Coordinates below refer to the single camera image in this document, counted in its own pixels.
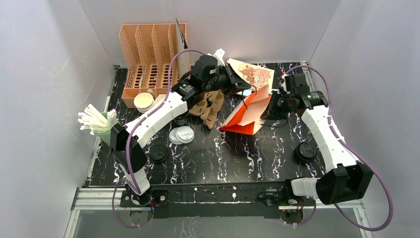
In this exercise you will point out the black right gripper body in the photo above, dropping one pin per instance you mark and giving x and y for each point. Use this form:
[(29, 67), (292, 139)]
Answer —
[(272, 107)]

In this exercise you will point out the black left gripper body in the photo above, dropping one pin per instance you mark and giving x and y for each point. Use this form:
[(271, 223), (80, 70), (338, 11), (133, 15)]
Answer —
[(234, 81)]

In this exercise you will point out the brown pulp cup carrier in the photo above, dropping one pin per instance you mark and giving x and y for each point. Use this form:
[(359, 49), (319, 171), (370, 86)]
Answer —
[(208, 108)]

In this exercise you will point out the orange paper bag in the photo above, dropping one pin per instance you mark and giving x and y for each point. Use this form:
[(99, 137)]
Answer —
[(245, 118)]

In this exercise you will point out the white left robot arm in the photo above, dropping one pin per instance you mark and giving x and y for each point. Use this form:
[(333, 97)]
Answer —
[(128, 141)]

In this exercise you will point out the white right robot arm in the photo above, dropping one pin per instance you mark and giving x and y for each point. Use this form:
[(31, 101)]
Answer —
[(347, 177)]

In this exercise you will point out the light blue paper bag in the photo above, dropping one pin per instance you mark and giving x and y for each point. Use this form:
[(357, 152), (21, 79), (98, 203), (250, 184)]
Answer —
[(247, 92)]

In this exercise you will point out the grey folder in organizer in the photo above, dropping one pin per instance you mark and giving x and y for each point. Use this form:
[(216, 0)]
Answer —
[(182, 44)]

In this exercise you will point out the black paper cup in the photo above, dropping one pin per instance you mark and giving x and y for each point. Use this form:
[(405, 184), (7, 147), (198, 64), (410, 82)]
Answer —
[(182, 120)]

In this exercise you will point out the kraft paper cup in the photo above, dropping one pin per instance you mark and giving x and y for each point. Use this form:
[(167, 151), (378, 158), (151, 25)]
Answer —
[(159, 98)]

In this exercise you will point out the black cup lid right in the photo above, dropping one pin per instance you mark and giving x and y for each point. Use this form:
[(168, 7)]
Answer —
[(305, 153)]

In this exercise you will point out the black cup lid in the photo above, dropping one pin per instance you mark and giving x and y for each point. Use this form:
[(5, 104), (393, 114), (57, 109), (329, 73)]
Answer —
[(305, 153), (158, 153)]

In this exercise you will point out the white cup lid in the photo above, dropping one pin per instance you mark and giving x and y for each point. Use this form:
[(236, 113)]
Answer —
[(185, 134)]

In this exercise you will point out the orange plastic file organizer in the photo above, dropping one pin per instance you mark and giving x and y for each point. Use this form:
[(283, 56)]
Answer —
[(148, 50)]

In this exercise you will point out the white cup lid underneath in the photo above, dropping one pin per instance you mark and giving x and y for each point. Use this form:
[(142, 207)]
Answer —
[(173, 138)]

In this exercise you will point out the black cup lid left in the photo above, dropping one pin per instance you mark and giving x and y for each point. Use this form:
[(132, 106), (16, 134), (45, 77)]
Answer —
[(158, 153)]

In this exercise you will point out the green straw holder cup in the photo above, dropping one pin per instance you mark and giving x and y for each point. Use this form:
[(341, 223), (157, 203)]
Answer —
[(105, 136)]

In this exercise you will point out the white wrapped straws bundle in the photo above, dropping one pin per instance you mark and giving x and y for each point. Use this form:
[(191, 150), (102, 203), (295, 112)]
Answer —
[(96, 122)]

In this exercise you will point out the aluminium rail frame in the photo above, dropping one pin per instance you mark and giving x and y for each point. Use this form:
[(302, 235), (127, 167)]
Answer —
[(108, 199)]

